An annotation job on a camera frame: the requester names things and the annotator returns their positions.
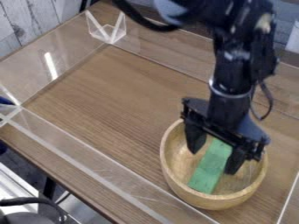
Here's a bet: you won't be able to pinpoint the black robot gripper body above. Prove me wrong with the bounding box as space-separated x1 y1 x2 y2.
182 78 271 161

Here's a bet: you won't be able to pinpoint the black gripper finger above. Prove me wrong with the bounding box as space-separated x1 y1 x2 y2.
184 121 207 154
224 146 248 175

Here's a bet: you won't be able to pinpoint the green rectangular block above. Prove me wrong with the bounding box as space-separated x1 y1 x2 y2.
188 138 232 194

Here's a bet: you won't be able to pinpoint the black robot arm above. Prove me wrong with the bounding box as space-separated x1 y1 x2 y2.
112 0 279 175

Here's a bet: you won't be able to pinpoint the brown wooden bowl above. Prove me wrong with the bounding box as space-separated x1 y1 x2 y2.
160 119 268 210

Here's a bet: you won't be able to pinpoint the black metal table leg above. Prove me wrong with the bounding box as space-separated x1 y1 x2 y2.
43 178 56 200

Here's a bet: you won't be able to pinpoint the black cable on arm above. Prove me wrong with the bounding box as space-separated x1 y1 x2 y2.
248 81 276 122

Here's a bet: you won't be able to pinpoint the clear acrylic enclosure wall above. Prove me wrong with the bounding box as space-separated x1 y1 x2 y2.
0 3 299 224

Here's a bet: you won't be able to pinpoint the black cable lower left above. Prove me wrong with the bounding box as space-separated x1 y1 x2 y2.
0 196 63 224

